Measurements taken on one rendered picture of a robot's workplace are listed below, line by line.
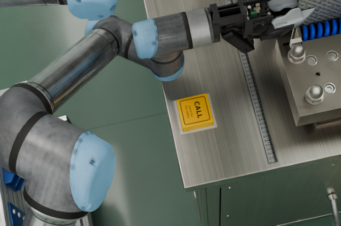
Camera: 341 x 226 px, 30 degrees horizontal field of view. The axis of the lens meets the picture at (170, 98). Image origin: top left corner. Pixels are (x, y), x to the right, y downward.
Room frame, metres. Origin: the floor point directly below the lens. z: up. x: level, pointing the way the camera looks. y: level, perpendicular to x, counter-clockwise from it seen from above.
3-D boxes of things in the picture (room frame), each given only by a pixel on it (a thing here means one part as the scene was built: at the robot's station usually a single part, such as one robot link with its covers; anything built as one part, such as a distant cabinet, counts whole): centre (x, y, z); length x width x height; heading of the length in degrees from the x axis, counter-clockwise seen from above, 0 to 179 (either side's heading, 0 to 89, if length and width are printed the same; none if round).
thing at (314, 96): (0.43, -0.28, 1.05); 0.04 x 0.04 x 0.04
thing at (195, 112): (0.49, -0.05, 0.91); 0.07 x 0.07 x 0.02; 2
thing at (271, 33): (0.57, -0.22, 1.09); 0.09 x 0.05 x 0.02; 91
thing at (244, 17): (0.59, -0.16, 1.12); 0.12 x 0.08 x 0.09; 92
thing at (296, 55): (0.53, -0.27, 1.05); 0.04 x 0.04 x 0.04
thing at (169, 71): (0.60, 0.01, 1.01); 0.11 x 0.08 x 0.11; 53
